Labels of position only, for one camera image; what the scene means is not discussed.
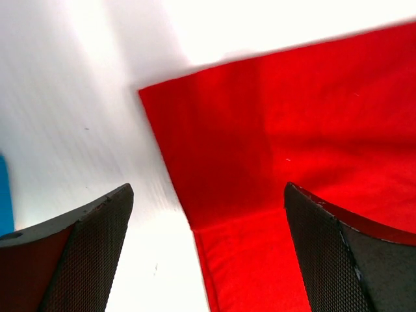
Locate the blue t shirt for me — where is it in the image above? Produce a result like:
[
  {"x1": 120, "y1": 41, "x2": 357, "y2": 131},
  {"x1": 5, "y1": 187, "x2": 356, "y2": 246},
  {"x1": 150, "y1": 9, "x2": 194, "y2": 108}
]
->
[{"x1": 0, "y1": 155, "x2": 14, "y2": 235}]

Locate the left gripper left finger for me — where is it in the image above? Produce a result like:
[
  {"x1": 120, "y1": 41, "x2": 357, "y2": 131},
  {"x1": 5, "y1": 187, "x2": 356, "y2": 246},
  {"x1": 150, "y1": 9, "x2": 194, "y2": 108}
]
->
[{"x1": 1, "y1": 183, "x2": 134, "y2": 311}]

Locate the red t shirt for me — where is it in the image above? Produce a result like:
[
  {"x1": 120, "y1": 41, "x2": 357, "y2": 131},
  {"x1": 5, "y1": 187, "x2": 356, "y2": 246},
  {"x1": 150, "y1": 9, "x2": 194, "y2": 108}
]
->
[{"x1": 138, "y1": 22, "x2": 415, "y2": 311}]

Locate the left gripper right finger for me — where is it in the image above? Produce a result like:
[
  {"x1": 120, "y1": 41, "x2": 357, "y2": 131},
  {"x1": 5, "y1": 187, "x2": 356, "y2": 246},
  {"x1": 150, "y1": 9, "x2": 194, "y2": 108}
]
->
[{"x1": 284, "y1": 183, "x2": 415, "y2": 311}]

